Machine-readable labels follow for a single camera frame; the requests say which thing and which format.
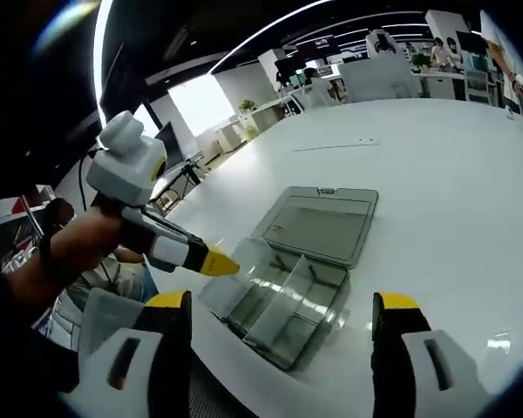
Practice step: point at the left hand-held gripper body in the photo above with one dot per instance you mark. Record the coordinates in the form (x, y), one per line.
(122, 170)

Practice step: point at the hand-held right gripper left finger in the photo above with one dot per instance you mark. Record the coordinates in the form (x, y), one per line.
(109, 374)

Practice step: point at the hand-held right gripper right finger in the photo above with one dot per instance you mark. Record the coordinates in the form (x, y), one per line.
(418, 374)

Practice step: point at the grey clear guide fixture box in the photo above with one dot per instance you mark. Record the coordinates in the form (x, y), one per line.
(322, 226)

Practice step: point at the person's left hand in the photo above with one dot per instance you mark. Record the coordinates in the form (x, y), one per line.
(87, 239)

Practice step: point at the open laptop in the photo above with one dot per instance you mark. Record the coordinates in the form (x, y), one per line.
(172, 146)

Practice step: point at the black desk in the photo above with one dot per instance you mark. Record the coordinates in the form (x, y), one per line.
(178, 174)

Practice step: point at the grey mesh office chair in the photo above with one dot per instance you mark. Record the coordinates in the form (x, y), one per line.
(100, 313)

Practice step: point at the white cabinet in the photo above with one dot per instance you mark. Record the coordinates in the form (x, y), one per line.
(228, 139)

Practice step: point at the black wristband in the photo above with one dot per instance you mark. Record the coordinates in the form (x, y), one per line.
(46, 252)

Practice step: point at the white storage shelf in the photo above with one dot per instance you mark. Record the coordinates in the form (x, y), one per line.
(13, 209)

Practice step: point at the green potted plant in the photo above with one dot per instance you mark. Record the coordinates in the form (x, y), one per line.
(246, 105)
(419, 60)

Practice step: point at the white mesh office chair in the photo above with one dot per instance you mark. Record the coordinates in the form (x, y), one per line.
(375, 80)

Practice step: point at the small white round device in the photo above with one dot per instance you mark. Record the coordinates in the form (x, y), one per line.
(510, 113)

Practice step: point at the white chair with black headrest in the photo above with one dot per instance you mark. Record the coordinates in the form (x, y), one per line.
(381, 43)

